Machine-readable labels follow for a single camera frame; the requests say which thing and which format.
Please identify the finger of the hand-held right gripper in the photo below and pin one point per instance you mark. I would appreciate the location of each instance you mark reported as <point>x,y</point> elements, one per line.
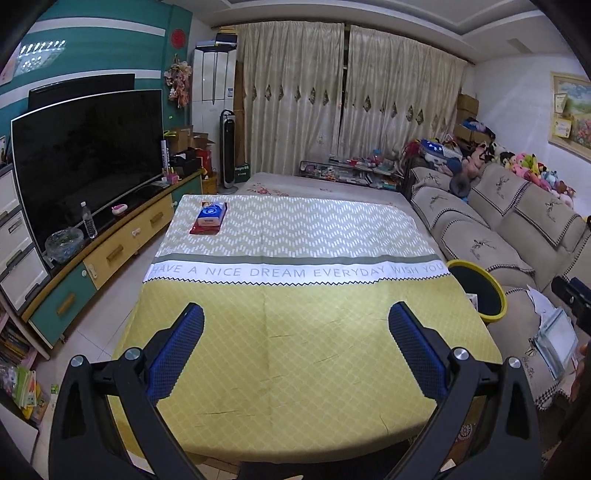
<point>575,300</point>

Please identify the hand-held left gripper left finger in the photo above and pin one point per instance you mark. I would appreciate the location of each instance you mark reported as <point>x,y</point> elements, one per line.
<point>178,350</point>

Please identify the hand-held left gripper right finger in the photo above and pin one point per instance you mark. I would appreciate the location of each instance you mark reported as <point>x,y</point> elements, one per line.
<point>415,350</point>

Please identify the black bin yellow rim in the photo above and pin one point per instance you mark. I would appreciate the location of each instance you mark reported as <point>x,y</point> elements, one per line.
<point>480,290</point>

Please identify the white paper sheets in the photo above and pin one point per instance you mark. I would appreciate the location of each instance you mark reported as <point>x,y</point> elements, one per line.
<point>538,300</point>

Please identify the clear plastic case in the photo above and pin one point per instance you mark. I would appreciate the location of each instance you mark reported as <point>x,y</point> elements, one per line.
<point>558,339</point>

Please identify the beige embroidered sofa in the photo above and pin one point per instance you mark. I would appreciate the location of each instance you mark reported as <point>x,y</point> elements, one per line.
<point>485,230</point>

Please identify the green yellow television cabinet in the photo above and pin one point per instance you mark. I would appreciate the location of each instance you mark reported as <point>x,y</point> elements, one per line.
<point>115,249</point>

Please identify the red flat package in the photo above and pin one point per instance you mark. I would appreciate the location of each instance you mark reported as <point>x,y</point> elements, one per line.
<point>203,230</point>

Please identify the blue tissue pack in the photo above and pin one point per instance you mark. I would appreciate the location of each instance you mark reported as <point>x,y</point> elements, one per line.
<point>211,214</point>

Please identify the pile of plush toys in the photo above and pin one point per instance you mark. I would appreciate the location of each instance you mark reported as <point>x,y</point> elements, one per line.
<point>526,166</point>

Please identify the small pink white object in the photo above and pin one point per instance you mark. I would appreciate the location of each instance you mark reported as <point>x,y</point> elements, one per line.
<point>120,209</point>

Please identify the clear water bottle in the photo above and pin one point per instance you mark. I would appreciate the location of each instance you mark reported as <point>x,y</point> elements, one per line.
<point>88,224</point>

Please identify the glass bowl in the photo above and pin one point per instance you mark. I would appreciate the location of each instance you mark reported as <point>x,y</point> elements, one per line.
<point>64,244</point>

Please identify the shelf of books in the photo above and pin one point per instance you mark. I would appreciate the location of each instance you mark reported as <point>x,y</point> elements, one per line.
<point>18,360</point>

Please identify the grey round cushion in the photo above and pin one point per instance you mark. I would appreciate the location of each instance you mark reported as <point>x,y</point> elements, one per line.
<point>460,187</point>

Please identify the framed landscape painting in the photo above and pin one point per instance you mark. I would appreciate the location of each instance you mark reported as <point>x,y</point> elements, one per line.
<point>575,115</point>

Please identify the cluttered glass coffee table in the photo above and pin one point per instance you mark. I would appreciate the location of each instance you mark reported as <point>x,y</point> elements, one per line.
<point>355,173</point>

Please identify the floral bed sheet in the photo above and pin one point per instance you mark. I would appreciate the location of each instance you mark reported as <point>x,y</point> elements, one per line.
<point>323,187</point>

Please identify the small green box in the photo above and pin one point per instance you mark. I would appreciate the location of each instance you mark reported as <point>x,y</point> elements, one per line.
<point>243,172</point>

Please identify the red box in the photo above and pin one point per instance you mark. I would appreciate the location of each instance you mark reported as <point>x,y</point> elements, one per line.
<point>207,159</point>

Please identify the white drawer unit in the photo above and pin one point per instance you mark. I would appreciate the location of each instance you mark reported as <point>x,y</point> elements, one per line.
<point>18,230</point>

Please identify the blue white star bag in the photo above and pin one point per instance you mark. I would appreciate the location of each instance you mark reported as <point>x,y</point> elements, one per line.
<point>436,148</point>

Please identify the black tower fan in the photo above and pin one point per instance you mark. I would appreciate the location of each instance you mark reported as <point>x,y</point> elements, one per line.
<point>229,147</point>

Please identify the open cardboard boxes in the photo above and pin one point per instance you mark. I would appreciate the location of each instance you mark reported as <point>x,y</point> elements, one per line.
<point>187,138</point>

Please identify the stacked cardboard boxes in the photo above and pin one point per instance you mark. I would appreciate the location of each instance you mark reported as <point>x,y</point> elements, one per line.
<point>467,115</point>

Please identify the large curved television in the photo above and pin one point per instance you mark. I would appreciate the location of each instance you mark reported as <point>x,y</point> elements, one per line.
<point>87,152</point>

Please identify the beige curtain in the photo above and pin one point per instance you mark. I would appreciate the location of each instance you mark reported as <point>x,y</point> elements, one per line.
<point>401,83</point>
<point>291,92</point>

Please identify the hanging flower decoration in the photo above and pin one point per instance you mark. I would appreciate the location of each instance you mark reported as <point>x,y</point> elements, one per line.
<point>179,81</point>

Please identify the white standing air conditioner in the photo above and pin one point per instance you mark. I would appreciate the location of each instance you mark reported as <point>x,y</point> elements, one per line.
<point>214,83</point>

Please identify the red round wall sticker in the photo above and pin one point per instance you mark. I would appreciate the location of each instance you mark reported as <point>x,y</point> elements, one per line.
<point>178,38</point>

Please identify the flower wall picture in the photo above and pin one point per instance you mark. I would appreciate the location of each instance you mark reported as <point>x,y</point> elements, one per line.
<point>7,74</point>

